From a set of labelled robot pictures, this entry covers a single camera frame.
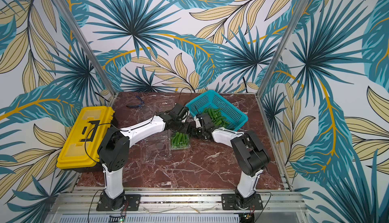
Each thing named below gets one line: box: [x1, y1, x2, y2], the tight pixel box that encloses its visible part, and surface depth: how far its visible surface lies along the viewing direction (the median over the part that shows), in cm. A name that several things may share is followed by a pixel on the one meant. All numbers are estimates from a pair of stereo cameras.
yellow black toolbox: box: [56, 105, 115, 173], surface depth 78 cm
